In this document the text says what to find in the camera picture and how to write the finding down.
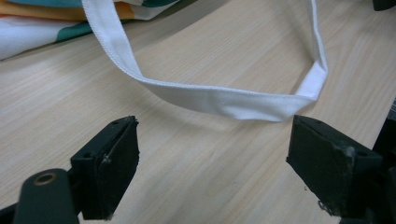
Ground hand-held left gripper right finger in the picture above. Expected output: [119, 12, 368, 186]
[285, 114, 384, 218]

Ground white tote bag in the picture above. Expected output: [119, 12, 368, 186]
[0, 0, 330, 123]

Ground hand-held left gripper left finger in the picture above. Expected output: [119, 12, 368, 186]
[70, 115, 141, 221]

